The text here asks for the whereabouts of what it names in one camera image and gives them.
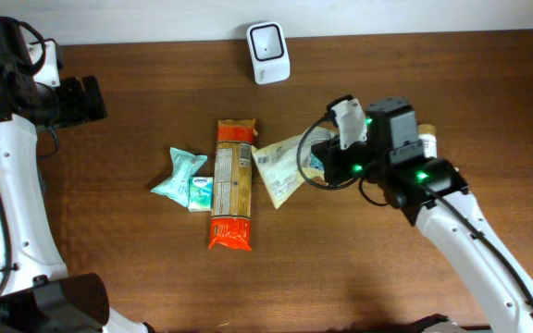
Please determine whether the cream and blue chip bag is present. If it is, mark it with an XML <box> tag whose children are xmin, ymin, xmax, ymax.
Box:
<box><xmin>252</xmin><ymin>127</ymin><xmax>337</xmax><ymax>209</ymax></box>

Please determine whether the white tube with tan cap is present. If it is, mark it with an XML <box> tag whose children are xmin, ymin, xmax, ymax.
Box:
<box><xmin>418</xmin><ymin>124</ymin><xmax>438</xmax><ymax>158</ymax></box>

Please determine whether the teal crinkled wipes packet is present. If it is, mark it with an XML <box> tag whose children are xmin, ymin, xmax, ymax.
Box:
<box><xmin>151</xmin><ymin>147</ymin><xmax>208</xmax><ymax>208</ymax></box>

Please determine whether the orange and tan snack package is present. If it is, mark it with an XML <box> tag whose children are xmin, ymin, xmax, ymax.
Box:
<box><xmin>209</xmin><ymin>119</ymin><xmax>256</xmax><ymax>251</ymax></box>

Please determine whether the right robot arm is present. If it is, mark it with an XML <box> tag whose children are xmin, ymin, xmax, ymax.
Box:
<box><xmin>311</xmin><ymin>95</ymin><xmax>533</xmax><ymax>332</ymax></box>

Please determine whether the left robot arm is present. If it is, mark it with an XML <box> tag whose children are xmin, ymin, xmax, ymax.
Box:
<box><xmin>0</xmin><ymin>16</ymin><xmax>150</xmax><ymax>332</ymax></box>

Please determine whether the white barcode scanner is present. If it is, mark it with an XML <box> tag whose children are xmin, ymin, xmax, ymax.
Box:
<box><xmin>246</xmin><ymin>21</ymin><xmax>291</xmax><ymax>85</ymax></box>

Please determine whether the black right camera cable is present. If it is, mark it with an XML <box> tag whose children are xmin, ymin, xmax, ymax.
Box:
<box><xmin>295</xmin><ymin>110</ymin><xmax>390</xmax><ymax>208</ymax></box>

